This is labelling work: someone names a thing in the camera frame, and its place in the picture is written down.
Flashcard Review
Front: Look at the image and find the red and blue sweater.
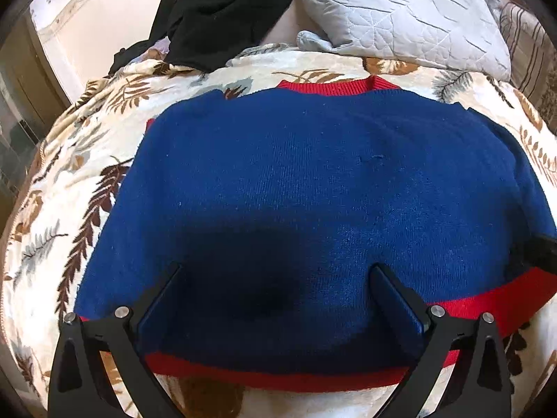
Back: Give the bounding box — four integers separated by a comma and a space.
74, 75, 557, 390

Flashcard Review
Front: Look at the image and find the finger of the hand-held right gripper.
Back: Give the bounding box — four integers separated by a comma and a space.
507, 232, 557, 280

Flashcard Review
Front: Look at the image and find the wooden door with glass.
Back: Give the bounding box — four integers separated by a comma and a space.
0, 9, 72, 214

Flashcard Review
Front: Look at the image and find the grey quilted pillow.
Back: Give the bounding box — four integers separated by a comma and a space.
296, 0, 511, 82

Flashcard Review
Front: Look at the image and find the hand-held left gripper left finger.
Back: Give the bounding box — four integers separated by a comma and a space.
47, 262, 183, 418

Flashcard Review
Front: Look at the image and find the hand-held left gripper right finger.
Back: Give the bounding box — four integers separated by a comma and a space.
369, 263, 513, 418

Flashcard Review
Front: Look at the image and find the black garment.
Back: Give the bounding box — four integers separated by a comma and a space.
109, 0, 301, 75

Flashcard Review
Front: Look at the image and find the leaf print blanket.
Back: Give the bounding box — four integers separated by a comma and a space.
0, 44, 557, 418

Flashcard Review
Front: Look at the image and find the purple cloth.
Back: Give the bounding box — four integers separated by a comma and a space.
150, 37, 175, 62

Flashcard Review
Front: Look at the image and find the striped floral sofa cushion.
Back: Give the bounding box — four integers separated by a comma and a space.
483, 0, 557, 133

